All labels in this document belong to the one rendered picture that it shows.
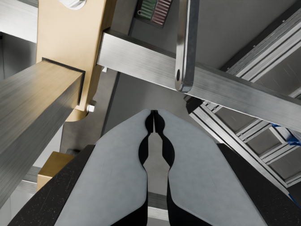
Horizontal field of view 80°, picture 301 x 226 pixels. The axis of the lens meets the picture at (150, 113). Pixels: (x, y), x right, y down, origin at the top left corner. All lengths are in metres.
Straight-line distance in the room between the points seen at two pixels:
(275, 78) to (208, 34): 0.38
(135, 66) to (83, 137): 0.26
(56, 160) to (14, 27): 0.20
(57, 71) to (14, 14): 0.06
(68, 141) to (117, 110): 0.77
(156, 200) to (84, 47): 0.28
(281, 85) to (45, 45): 1.00
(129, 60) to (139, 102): 0.95
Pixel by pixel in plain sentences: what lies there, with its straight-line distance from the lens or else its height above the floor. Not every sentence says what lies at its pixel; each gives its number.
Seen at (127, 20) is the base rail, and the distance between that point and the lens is 0.31.
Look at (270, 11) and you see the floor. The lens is 1.17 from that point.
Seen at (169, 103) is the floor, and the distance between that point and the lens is 1.14.
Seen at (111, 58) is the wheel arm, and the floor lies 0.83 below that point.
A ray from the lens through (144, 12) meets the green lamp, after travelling 0.30.
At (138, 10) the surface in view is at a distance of 0.30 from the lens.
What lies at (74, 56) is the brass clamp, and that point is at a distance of 0.18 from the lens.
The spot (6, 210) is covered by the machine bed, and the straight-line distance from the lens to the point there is 0.85.
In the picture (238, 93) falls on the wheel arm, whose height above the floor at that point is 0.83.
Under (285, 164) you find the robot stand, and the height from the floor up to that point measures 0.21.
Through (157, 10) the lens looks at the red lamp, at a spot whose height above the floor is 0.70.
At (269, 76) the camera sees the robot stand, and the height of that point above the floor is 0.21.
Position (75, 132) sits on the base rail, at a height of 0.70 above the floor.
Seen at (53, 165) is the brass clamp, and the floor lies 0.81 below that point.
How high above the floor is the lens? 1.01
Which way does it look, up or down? 60 degrees down
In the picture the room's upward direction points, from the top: 179 degrees clockwise
